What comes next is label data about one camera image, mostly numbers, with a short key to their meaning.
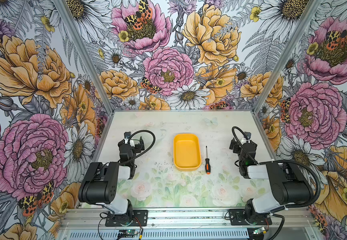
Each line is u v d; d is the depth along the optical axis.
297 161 0.84
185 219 0.76
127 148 0.73
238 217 0.74
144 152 0.70
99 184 0.45
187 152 0.98
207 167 0.89
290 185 0.47
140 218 0.75
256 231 0.72
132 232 0.71
